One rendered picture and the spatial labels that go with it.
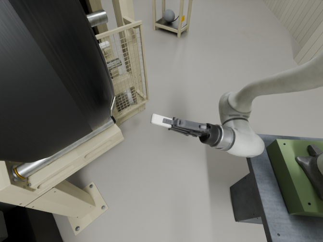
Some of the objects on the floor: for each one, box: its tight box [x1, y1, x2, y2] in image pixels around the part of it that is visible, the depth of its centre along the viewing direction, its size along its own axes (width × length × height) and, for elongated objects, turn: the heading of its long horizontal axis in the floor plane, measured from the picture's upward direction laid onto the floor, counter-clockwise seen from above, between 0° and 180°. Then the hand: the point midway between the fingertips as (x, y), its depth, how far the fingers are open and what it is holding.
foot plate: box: [67, 182, 109, 236], centre depth 124 cm, size 27×27×2 cm
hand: (161, 121), depth 52 cm, fingers closed
